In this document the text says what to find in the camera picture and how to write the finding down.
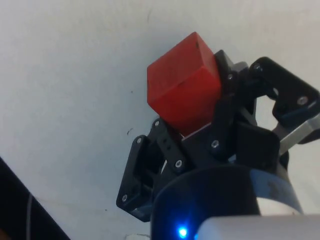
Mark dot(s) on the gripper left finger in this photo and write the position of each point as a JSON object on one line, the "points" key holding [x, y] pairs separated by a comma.
{"points": [[140, 170]]}

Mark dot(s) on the red cube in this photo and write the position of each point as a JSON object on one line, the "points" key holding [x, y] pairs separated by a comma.
{"points": [[180, 85]]}

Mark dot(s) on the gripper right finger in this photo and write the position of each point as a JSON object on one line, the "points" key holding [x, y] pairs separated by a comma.
{"points": [[282, 80]]}

